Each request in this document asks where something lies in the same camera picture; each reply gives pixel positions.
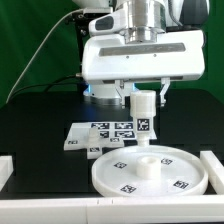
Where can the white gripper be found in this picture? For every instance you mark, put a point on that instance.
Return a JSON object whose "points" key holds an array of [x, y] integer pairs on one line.
{"points": [[175, 55]]}

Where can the white cross-shaped table base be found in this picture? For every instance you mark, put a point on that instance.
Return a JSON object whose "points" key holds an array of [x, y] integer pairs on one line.
{"points": [[91, 141]]}

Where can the white round table top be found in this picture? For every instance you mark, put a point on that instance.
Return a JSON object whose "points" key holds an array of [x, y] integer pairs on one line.
{"points": [[152, 171]]}

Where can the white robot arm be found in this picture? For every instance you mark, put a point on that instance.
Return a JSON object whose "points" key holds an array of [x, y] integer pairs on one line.
{"points": [[137, 41]]}

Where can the white marker sheet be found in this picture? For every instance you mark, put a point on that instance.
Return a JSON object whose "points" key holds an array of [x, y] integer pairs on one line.
{"points": [[110, 130]]}

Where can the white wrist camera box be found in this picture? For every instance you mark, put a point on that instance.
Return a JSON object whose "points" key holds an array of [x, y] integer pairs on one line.
{"points": [[113, 23]]}

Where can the black camera stand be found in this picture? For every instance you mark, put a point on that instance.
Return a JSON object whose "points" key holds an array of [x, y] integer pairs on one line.
{"points": [[81, 20]]}

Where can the white U-shaped border frame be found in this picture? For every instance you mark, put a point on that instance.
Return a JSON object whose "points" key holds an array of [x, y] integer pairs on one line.
{"points": [[173, 209]]}

